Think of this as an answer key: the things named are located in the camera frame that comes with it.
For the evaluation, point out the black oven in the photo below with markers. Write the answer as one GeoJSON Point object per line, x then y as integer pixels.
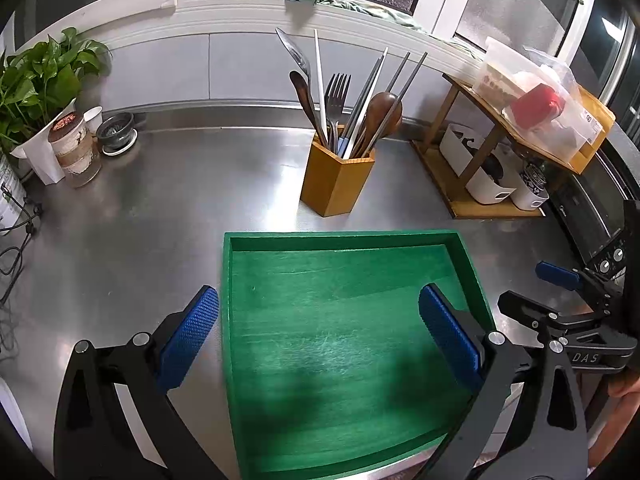
{"type": "Point", "coordinates": [595, 220]}

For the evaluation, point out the hexagonal wooden utensil holder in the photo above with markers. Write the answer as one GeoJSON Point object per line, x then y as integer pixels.
{"type": "Point", "coordinates": [330, 185]}

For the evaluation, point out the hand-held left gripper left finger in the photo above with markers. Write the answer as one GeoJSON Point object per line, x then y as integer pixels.
{"type": "Point", "coordinates": [192, 335]}

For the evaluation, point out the brown cardboard box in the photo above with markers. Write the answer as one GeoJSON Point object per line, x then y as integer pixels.
{"type": "Point", "coordinates": [597, 135]}

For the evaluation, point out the large wooden spoon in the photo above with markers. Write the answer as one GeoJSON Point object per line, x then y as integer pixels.
{"type": "Point", "coordinates": [385, 110]}

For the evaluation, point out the blue and white ceramic jar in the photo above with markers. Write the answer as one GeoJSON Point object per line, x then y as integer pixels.
{"type": "Point", "coordinates": [534, 177]}

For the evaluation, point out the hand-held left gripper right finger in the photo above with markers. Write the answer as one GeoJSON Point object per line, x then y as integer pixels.
{"type": "Point", "coordinates": [447, 335]}

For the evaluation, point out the small white plastic basket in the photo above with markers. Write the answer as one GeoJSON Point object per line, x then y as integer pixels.
{"type": "Point", "coordinates": [530, 202]}

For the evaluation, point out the red container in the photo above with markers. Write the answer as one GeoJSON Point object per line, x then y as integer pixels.
{"type": "Point", "coordinates": [537, 105]}

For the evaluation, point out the green leafy plant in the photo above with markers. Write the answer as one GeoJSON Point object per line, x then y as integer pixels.
{"type": "Point", "coordinates": [35, 85]}

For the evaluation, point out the silver metal chopstick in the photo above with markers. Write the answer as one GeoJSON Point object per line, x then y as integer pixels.
{"type": "Point", "coordinates": [367, 87]}
{"type": "Point", "coordinates": [400, 72]}

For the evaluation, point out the clear plastic container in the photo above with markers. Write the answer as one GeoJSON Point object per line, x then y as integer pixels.
{"type": "Point", "coordinates": [500, 75]}

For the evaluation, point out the large white plastic basket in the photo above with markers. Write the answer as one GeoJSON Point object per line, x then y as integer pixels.
{"type": "Point", "coordinates": [492, 192]}

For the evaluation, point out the black item in basket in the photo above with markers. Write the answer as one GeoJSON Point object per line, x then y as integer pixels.
{"type": "Point", "coordinates": [492, 165]}

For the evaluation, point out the glass jar with printed lid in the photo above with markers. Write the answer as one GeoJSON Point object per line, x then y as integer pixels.
{"type": "Point", "coordinates": [75, 155]}

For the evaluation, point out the grey ceramic bowl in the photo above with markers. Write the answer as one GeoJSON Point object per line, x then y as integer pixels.
{"type": "Point", "coordinates": [116, 127]}

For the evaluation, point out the small white cup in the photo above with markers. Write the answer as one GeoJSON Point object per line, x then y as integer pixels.
{"type": "Point", "coordinates": [93, 119]}

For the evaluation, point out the metal fork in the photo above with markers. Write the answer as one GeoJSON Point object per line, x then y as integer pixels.
{"type": "Point", "coordinates": [331, 97]}
{"type": "Point", "coordinates": [346, 91]}

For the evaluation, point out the slim dark wooden spoon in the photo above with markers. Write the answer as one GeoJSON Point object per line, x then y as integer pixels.
{"type": "Point", "coordinates": [301, 91]}

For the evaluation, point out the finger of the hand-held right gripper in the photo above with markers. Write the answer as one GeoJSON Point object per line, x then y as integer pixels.
{"type": "Point", "coordinates": [555, 272]}
{"type": "Point", "coordinates": [525, 307]}

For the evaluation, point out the wooden shelf rack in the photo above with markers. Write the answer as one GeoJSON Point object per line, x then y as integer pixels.
{"type": "Point", "coordinates": [495, 207]}

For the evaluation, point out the person's right hand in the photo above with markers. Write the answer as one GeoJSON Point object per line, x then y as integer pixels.
{"type": "Point", "coordinates": [627, 389]}

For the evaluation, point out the white paper bag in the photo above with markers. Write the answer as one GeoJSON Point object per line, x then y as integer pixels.
{"type": "Point", "coordinates": [37, 160]}

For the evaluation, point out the metal spoon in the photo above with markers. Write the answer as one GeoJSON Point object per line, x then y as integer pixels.
{"type": "Point", "coordinates": [300, 62]}

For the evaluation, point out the green wooden tray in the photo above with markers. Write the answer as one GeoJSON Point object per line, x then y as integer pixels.
{"type": "Point", "coordinates": [325, 335]}

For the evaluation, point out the white ribbed plant pot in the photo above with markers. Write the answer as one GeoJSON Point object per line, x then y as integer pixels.
{"type": "Point", "coordinates": [10, 195]}

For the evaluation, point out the white chopstick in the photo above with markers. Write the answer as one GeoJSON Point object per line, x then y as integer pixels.
{"type": "Point", "coordinates": [375, 82]}
{"type": "Point", "coordinates": [319, 85]}

